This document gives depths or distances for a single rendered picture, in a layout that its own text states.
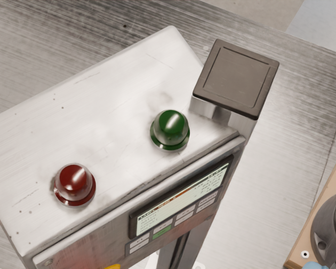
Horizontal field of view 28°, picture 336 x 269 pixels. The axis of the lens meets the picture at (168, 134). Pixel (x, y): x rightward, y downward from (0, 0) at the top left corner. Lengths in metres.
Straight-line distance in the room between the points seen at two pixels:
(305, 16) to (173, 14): 0.25
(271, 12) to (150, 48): 1.85
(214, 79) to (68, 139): 0.10
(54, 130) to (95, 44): 0.79
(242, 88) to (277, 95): 0.77
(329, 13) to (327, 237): 0.47
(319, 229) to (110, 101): 0.64
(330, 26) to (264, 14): 1.01
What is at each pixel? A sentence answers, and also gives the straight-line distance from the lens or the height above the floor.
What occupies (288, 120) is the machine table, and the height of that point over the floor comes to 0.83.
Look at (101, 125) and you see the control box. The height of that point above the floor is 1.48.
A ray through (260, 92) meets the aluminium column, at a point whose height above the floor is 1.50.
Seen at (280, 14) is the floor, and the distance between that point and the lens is 2.31.
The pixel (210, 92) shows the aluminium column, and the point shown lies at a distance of 0.42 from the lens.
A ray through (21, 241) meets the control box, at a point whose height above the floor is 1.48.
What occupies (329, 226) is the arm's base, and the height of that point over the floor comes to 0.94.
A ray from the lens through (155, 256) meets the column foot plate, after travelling 1.07.
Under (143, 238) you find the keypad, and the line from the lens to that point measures 0.51.
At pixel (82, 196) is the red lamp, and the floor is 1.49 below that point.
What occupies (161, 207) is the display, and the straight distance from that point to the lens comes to 0.45.
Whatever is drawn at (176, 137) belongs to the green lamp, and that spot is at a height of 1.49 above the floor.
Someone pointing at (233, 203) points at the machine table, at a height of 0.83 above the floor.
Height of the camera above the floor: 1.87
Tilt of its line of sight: 66 degrees down
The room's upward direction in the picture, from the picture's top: 9 degrees clockwise
